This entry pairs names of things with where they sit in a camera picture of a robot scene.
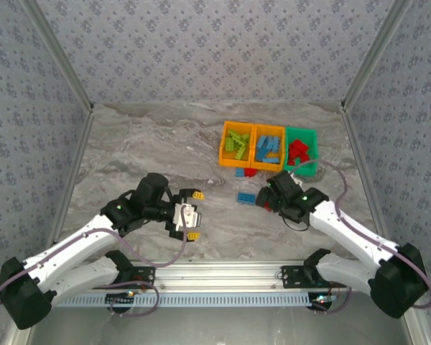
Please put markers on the blue lego brick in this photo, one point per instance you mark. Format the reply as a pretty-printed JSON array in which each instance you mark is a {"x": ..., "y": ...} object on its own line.
[
  {"x": 271, "y": 160},
  {"x": 246, "y": 198},
  {"x": 274, "y": 142},
  {"x": 262, "y": 154},
  {"x": 240, "y": 173},
  {"x": 263, "y": 142}
]

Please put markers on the small red lego brick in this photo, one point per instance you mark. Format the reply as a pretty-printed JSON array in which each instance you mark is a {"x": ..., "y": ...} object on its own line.
[
  {"x": 291, "y": 162},
  {"x": 305, "y": 159}
]

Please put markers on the long green lego brick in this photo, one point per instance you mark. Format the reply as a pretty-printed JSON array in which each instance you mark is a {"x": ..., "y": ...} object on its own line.
[
  {"x": 234, "y": 134},
  {"x": 240, "y": 153}
]

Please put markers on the small green lego brick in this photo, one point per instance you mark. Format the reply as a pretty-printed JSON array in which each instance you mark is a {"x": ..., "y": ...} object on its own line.
[{"x": 240, "y": 143}]

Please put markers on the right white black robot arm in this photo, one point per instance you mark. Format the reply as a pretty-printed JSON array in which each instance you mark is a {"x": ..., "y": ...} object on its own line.
[{"x": 348, "y": 230}]

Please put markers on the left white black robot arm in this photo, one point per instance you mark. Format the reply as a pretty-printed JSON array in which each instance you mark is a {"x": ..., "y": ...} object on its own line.
[{"x": 68, "y": 244}]

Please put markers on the green plastic bin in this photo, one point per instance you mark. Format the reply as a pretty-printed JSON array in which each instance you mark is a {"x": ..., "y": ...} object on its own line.
[{"x": 301, "y": 170}]

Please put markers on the orange plastic bin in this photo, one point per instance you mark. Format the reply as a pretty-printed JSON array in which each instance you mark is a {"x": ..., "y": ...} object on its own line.
[
  {"x": 255, "y": 164},
  {"x": 223, "y": 158}
]

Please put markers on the black controller board with LED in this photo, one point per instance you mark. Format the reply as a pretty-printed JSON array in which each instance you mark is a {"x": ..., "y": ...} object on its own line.
[
  {"x": 119, "y": 298},
  {"x": 321, "y": 300}
]

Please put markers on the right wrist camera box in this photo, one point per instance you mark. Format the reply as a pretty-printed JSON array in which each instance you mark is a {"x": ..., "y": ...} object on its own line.
[{"x": 298, "y": 182}]

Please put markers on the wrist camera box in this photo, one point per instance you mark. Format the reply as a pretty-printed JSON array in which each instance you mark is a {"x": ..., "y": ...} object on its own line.
[
  {"x": 298, "y": 182},
  {"x": 186, "y": 215}
]

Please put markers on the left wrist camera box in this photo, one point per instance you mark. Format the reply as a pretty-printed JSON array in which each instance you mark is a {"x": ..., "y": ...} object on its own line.
[{"x": 186, "y": 215}]

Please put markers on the wide aluminium mounting rail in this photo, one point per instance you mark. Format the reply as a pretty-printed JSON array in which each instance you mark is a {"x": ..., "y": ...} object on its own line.
[{"x": 219, "y": 275}]

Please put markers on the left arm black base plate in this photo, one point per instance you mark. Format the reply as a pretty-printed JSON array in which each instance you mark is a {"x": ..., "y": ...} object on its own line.
[{"x": 147, "y": 276}]

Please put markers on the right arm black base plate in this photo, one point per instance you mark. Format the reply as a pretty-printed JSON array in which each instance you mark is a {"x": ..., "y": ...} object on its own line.
[{"x": 291, "y": 276}]

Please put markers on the aluminium table edge rail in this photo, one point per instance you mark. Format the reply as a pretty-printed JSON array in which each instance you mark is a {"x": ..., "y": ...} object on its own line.
[
  {"x": 355, "y": 143},
  {"x": 74, "y": 169}
]

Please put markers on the aluminium frame post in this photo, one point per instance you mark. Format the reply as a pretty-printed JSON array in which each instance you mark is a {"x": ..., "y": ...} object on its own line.
[
  {"x": 372, "y": 54},
  {"x": 62, "y": 54}
]

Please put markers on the aluminium frame leg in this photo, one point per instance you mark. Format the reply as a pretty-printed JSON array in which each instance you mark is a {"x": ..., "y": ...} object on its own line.
[
  {"x": 18, "y": 336},
  {"x": 416, "y": 328}
]

